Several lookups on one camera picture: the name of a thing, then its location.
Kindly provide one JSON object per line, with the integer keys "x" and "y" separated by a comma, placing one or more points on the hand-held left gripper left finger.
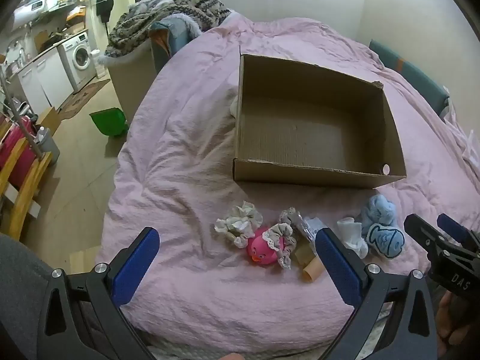
{"x": 135, "y": 266}

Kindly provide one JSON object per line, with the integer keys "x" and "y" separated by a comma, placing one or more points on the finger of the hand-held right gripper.
{"x": 455, "y": 228}
{"x": 422, "y": 234}

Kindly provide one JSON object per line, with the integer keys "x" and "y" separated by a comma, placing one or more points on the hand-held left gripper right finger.
{"x": 339, "y": 266}

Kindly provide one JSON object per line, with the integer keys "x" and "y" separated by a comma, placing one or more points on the white sock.
{"x": 352, "y": 234}

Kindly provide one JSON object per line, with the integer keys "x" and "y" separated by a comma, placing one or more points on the blue fish plush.
{"x": 386, "y": 240}

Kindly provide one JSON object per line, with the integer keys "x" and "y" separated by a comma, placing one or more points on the grey lace scrunchie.
{"x": 283, "y": 238}

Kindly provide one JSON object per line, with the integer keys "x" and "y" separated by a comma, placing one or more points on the pink rubber duck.
{"x": 262, "y": 249}

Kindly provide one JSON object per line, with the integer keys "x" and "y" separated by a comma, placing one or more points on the white ruffled scrunchie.
{"x": 234, "y": 225}

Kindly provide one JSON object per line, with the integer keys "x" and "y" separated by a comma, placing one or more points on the person's right hand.
{"x": 455, "y": 322}

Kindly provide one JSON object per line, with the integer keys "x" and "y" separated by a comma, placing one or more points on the beige small tube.
{"x": 313, "y": 270}

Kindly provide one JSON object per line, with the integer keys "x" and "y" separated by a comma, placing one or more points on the light wooden board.
{"x": 84, "y": 260}

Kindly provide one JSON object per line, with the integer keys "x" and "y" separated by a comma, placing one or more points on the white crumpled sheet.
{"x": 463, "y": 135}

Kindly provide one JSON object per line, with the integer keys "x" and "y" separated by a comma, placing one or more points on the person's grey clothing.
{"x": 26, "y": 281}

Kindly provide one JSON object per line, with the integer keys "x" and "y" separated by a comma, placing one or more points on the pink bed blanket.
{"x": 180, "y": 157}

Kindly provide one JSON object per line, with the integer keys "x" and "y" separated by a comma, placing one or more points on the yellow wooden chair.
{"x": 26, "y": 191}

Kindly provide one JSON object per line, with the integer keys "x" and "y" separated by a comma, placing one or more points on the green plastic bin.
{"x": 108, "y": 122}

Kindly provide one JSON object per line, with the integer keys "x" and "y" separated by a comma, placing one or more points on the grey trash bin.
{"x": 48, "y": 146}

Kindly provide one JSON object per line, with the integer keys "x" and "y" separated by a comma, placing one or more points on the teal headboard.
{"x": 412, "y": 75}

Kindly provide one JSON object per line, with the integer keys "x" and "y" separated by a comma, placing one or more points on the small cardboard floor box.
{"x": 50, "y": 120}

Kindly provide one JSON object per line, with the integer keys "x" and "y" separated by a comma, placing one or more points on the pink suitcase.
{"x": 13, "y": 146}

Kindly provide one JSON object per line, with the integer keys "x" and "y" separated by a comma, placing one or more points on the brown patterned rug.
{"x": 84, "y": 97}

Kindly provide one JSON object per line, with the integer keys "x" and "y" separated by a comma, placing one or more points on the beige armchair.
{"x": 131, "y": 78}

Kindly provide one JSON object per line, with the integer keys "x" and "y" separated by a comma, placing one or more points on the white cloth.
{"x": 234, "y": 107}

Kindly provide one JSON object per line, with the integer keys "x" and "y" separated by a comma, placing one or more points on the white kitchen cabinets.
{"x": 45, "y": 78}

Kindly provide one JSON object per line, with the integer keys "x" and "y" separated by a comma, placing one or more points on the white washing machine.
{"x": 78, "y": 58}

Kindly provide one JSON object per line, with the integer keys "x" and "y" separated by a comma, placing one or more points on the striped knit blanket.
{"x": 161, "y": 15}

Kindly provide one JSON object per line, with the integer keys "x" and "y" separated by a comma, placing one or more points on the dark hanging garment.
{"x": 105, "y": 5}

